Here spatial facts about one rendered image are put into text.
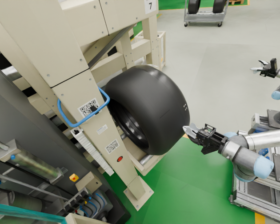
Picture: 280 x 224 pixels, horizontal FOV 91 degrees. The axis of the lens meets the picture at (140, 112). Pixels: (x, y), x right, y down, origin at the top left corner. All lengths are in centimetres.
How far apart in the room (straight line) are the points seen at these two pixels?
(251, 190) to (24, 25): 196
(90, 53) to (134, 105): 45
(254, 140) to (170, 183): 129
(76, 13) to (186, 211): 189
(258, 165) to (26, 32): 79
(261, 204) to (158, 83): 152
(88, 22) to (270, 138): 97
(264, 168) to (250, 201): 118
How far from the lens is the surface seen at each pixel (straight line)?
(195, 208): 191
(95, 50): 94
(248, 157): 67
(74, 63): 47
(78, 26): 75
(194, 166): 203
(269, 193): 196
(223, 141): 67
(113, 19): 82
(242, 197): 182
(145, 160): 103
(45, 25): 44
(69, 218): 69
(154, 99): 65
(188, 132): 74
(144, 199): 189
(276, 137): 87
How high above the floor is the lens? 186
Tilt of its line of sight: 47 degrees down
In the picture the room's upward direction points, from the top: 12 degrees counter-clockwise
